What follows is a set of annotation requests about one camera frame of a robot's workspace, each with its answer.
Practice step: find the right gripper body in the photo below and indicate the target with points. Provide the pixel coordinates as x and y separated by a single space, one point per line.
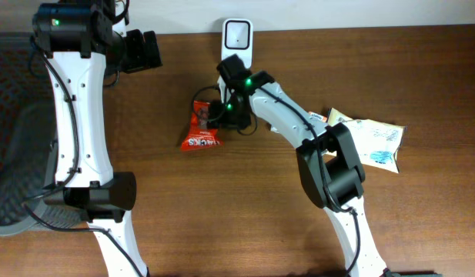
234 114

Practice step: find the orange tissue pack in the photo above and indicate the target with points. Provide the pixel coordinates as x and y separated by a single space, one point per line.
317 117

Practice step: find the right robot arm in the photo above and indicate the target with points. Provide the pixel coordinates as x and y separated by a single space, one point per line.
330 169

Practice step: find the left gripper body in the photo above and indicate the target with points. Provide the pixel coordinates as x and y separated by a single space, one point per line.
135 55

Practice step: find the yellow snack bag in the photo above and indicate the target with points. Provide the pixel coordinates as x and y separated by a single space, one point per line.
377 143

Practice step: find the grey plastic mesh basket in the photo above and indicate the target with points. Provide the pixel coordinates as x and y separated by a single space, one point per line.
28 139

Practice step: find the white barcode scanner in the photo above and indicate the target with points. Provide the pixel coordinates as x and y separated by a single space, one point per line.
237 39

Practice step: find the red snack bag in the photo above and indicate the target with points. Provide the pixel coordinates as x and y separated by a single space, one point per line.
200 136

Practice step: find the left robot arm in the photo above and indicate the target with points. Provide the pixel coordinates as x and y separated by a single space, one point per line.
82 43

